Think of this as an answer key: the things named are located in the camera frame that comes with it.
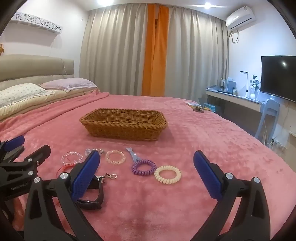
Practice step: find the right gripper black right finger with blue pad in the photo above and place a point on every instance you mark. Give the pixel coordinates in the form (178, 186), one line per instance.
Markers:
(252, 220)

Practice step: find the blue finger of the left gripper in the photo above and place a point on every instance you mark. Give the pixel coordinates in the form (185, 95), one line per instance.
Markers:
(12, 144)

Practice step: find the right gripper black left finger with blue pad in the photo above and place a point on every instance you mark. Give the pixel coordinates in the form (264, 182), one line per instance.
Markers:
(41, 218)

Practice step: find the light blue chair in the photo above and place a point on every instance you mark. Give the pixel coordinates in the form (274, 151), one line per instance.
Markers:
(270, 108)

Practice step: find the white wall desk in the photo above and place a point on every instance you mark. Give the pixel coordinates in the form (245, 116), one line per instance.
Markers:
(242, 101)

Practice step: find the white desk lamp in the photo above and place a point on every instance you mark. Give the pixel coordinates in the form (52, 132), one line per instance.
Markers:
(246, 83)

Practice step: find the lilac pillow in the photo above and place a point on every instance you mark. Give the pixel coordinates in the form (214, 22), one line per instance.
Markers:
(68, 84)

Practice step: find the beige curtain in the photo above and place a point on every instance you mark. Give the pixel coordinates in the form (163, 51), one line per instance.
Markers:
(113, 50)

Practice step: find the beige padded headboard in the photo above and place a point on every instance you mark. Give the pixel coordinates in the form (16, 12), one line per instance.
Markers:
(19, 69)

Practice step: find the white decorative wall shelf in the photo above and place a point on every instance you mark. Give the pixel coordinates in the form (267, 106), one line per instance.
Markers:
(37, 22)

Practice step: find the small potted plant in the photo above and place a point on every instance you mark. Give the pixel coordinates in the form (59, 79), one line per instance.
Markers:
(254, 87)

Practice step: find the light blue hair clip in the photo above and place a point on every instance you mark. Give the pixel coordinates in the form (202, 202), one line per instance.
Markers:
(133, 154)

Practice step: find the black wrist watch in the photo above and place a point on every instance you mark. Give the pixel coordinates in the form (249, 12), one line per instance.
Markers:
(95, 195)

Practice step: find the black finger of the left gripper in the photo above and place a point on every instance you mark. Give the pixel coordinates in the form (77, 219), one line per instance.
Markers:
(35, 159)

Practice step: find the black television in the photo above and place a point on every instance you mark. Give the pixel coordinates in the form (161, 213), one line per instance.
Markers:
(278, 76)

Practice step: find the pink plush blanket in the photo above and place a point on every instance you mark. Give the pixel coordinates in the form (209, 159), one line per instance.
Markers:
(139, 207)

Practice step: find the white air conditioner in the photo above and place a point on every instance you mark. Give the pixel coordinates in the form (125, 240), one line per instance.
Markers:
(239, 18)

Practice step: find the orange curtain panel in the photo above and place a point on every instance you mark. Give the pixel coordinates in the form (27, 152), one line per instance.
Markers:
(155, 60)

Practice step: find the white dotted pillow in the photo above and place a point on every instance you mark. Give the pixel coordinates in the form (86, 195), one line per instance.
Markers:
(22, 92)

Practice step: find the brown wicker basket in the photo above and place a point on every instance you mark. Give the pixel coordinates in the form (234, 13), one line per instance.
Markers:
(124, 124)

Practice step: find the colourful packet on bed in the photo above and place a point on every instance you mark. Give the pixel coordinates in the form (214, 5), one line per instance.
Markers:
(195, 107)

